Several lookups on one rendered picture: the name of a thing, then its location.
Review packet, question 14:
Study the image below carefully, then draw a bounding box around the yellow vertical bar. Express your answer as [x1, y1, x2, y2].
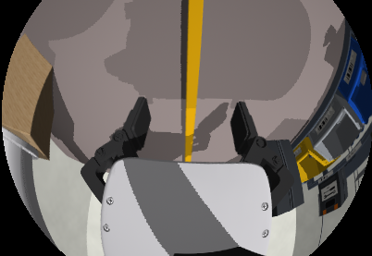
[185, 0, 204, 162]

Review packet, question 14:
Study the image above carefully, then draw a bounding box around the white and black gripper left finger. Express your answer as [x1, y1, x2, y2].
[81, 97, 151, 204]

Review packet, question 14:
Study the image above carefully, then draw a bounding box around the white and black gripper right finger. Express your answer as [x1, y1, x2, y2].
[230, 102, 294, 210]

